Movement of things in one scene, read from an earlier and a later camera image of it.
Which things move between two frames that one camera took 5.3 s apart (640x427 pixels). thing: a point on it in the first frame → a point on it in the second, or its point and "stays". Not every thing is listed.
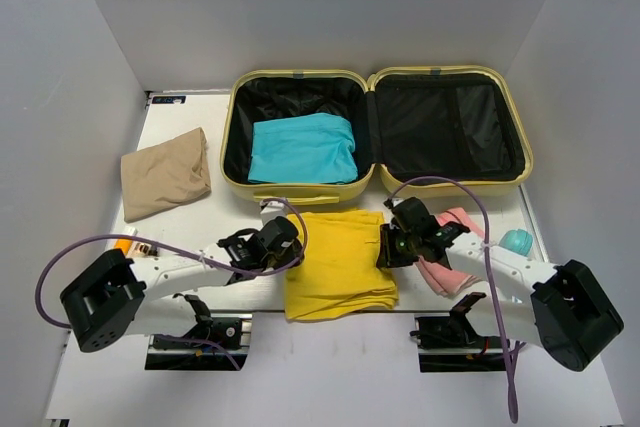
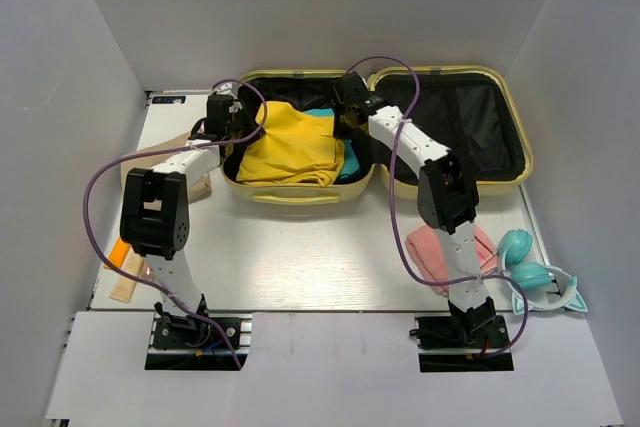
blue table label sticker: x=168 y=99 stays
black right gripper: x=388 y=257 → x=339 y=130
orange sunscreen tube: x=124 y=244 stays
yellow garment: x=338 y=272 → x=296 y=146
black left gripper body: x=264 y=260 → x=231 y=129
